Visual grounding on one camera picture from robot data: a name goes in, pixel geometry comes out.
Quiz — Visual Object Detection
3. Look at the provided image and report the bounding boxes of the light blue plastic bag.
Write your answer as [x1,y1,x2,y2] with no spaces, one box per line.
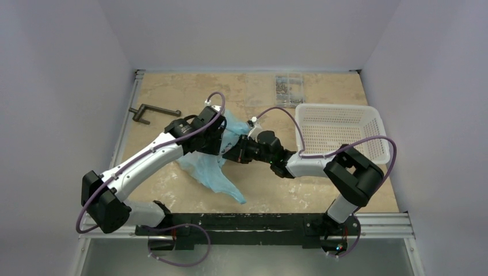
[176,110,250,204]

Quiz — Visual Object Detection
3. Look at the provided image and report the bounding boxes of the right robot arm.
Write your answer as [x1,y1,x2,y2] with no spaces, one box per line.
[223,131,385,234]

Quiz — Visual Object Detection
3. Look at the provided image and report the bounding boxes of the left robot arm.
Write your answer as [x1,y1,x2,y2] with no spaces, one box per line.
[82,106,225,235]

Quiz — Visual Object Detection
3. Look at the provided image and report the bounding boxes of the white plastic basket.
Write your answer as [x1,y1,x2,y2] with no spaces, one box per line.
[294,103,386,160]

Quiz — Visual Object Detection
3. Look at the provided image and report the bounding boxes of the clear compartment screw box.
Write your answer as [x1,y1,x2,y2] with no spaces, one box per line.
[245,72,306,108]

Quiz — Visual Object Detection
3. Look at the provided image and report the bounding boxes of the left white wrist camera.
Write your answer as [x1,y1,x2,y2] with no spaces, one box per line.
[204,100,225,114]

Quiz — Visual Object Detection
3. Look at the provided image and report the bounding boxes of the dark metal clamp handle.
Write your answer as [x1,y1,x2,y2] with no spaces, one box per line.
[128,103,182,125]

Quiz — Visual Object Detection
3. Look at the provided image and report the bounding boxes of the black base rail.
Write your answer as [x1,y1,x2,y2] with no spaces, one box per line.
[135,213,361,254]

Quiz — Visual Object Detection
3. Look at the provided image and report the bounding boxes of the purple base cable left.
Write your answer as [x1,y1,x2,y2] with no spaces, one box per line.
[146,223,212,267]

